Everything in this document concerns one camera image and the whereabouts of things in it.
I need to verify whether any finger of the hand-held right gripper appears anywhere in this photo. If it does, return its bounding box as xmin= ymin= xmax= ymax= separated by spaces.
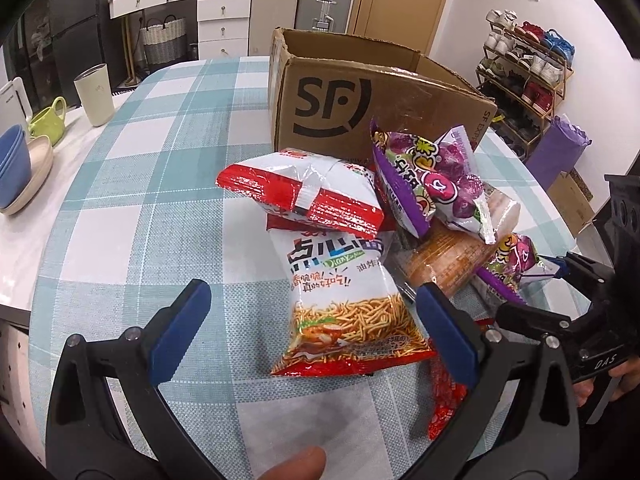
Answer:
xmin=539 ymin=252 xmax=608 ymax=287
xmin=494 ymin=300 xmax=592 ymax=347

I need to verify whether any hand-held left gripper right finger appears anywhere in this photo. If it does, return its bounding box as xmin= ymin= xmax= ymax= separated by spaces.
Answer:
xmin=395 ymin=281 xmax=583 ymax=480

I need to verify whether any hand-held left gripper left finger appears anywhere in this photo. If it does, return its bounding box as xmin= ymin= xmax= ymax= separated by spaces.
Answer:
xmin=45 ymin=279 xmax=222 ymax=480

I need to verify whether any small purple candy packet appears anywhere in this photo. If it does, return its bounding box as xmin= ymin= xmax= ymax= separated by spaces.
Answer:
xmin=475 ymin=232 xmax=557 ymax=307

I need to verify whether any red noodle packet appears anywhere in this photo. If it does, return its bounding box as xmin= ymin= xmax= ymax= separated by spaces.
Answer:
xmin=427 ymin=317 xmax=497 ymax=442

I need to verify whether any clear bread packet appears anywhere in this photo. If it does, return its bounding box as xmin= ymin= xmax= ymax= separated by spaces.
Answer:
xmin=399 ymin=185 xmax=522 ymax=297

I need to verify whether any white noodle snack packet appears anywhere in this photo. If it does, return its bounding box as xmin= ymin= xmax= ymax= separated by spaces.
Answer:
xmin=270 ymin=229 xmax=437 ymax=379

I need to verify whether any large purple candy packet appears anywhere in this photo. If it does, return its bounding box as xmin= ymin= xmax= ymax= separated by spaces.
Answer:
xmin=369 ymin=117 xmax=497 ymax=246

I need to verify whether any red white snack packet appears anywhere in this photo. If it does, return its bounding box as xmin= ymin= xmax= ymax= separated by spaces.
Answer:
xmin=216 ymin=147 xmax=386 ymax=242

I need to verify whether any brown cardboard box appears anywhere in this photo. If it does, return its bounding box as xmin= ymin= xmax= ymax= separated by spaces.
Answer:
xmin=267 ymin=27 xmax=499 ymax=167

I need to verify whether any person's right hand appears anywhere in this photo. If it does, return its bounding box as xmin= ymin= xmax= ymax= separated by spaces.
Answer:
xmin=572 ymin=352 xmax=640 ymax=409

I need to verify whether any person's left hand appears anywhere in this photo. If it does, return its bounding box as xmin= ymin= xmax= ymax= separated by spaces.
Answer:
xmin=249 ymin=446 xmax=329 ymax=480

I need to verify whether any small cardboard carton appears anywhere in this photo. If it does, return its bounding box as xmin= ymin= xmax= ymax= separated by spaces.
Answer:
xmin=547 ymin=170 xmax=599 ymax=237

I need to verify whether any purple trash bag bin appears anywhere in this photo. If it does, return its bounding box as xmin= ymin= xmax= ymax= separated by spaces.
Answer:
xmin=525 ymin=114 xmax=592 ymax=192

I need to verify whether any metal shoe rack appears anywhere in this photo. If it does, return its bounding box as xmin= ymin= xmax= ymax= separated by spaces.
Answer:
xmin=475 ymin=10 xmax=576 ymax=162

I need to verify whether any group of shoes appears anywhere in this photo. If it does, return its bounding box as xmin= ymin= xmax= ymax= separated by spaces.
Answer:
xmin=477 ymin=9 xmax=576 ymax=151

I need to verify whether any beige bowl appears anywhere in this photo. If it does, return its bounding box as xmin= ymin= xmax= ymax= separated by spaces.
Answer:
xmin=0 ymin=136 xmax=55 ymax=216

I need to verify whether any blue bowl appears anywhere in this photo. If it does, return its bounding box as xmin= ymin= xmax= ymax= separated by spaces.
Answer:
xmin=0 ymin=124 xmax=32 ymax=211

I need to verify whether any green mug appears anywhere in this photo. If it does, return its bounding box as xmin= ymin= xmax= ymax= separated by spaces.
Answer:
xmin=27 ymin=96 xmax=69 ymax=147

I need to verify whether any cream tumbler cup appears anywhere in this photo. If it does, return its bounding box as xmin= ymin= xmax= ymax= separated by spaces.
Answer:
xmin=74 ymin=63 xmax=116 ymax=128

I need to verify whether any white appliance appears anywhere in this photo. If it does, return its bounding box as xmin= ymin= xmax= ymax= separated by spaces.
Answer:
xmin=0 ymin=77 xmax=31 ymax=132

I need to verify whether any woven basket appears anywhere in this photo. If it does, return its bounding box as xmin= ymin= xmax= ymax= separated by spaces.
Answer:
xmin=139 ymin=16 xmax=188 ymax=66

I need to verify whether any dark fridge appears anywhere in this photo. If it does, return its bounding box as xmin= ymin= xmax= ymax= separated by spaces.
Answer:
xmin=47 ymin=0 xmax=132 ymax=99

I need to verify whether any dark glass wardrobe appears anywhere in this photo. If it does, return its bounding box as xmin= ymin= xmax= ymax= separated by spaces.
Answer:
xmin=5 ymin=7 xmax=51 ymax=111

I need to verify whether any wooden door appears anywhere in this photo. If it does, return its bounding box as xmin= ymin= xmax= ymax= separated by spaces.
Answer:
xmin=350 ymin=0 xmax=457 ymax=58

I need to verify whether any white drawer desk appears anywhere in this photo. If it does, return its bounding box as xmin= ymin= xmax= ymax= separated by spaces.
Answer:
xmin=107 ymin=0 xmax=254 ymax=59

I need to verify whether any beige suitcase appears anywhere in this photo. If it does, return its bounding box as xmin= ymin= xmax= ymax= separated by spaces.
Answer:
xmin=250 ymin=0 xmax=301 ymax=57

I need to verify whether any silver suitcase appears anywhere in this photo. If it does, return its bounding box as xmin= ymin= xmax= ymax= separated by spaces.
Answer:
xmin=296 ymin=0 xmax=356 ymax=34

